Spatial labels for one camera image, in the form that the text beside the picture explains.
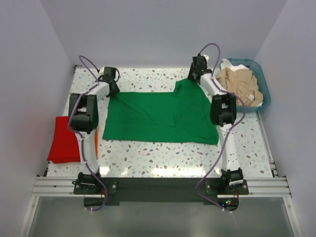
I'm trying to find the teal plastic basket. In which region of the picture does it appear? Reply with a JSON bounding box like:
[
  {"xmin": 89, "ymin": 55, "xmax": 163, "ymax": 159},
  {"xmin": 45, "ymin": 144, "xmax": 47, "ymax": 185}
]
[{"xmin": 216, "ymin": 58, "xmax": 271, "ymax": 113}]

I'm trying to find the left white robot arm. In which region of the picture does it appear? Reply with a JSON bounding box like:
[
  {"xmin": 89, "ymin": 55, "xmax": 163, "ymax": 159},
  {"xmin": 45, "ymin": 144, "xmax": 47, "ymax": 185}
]
[{"xmin": 68, "ymin": 67, "xmax": 120, "ymax": 175}]

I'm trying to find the white crumpled shirt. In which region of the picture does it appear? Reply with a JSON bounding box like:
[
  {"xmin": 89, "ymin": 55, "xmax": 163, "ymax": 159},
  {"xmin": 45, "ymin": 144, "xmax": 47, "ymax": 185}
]
[{"xmin": 221, "ymin": 58, "xmax": 263, "ymax": 107}]

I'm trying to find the green polo shirt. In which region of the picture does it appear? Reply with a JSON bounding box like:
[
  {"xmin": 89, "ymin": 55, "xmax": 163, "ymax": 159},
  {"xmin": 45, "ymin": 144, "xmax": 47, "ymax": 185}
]
[{"xmin": 102, "ymin": 79, "xmax": 219, "ymax": 145}]

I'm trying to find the purple cable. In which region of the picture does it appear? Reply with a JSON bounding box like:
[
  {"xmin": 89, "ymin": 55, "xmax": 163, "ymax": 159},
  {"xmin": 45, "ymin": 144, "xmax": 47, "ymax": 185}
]
[
  {"xmin": 195, "ymin": 43, "xmax": 247, "ymax": 211},
  {"xmin": 68, "ymin": 55, "xmax": 109, "ymax": 212}
]

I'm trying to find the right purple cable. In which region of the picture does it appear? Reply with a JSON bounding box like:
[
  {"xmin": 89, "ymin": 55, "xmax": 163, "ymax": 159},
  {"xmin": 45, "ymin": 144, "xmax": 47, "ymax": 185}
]
[{"xmin": 195, "ymin": 43, "xmax": 247, "ymax": 211}]

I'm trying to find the orange folded t shirt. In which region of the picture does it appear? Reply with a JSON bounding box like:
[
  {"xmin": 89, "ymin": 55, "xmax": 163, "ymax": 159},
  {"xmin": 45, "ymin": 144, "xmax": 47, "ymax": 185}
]
[{"xmin": 94, "ymin": 129, "xmax": 98, "ymax": 159}]

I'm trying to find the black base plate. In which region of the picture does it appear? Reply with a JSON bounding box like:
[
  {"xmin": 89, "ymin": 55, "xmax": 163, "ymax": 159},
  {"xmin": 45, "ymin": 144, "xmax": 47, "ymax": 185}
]
[{"xmin": 72, "ymin": 175, "xmax": 249, "ymax": 207}]

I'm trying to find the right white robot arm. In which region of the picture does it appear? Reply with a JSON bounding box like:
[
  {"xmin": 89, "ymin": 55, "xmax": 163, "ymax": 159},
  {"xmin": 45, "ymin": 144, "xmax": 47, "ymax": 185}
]
[{"xmin": 188, "ymin": 54, "xmax": 243, "ymax": 194}]

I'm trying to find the red folded t shirt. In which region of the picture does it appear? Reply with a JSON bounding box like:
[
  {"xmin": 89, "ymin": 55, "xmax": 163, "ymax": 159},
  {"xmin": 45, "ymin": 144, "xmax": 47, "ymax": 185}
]
[{"xmin": 47, "ymin": 117, "xmax": 80, "ymax": 163}]

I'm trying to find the beige crumpled shirt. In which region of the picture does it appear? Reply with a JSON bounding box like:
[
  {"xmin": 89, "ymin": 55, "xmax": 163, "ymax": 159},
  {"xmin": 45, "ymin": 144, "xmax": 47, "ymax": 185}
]
[{"xmin": 216, "ymin": 67, "xmax": 264, "ymax": 107}]

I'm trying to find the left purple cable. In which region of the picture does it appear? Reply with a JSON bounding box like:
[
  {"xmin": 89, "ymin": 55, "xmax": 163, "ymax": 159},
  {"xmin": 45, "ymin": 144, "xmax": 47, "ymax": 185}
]
[{"xmin": 68, "ymin": 55, "xmax": 109, "ymax": 212}]

